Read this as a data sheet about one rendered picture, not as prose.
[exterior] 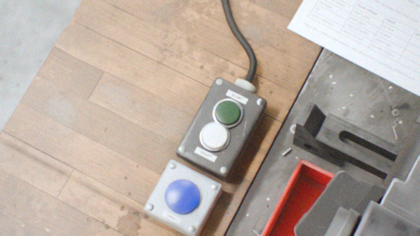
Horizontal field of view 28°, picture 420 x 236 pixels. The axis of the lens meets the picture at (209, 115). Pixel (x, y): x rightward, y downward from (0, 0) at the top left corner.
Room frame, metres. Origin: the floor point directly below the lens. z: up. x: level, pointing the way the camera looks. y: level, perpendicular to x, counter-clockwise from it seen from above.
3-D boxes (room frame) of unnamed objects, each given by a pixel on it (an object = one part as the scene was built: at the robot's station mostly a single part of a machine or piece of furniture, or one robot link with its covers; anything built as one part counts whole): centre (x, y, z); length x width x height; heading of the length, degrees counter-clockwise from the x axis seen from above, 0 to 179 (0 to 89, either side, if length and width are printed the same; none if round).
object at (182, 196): (0.20, 0.04, 0.93); 0.04 x 0.04 x 0.02
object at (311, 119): (0.24, -0.13, 0.95); 0.06 x 0.03 x 0.09; 53
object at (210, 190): (0.20, 0.04, 0.90); 0.07 x 0.07 x 0.06; 53
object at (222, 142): (0.26, 0.00, 0.93); 0.03 x 0.03 x 0.02
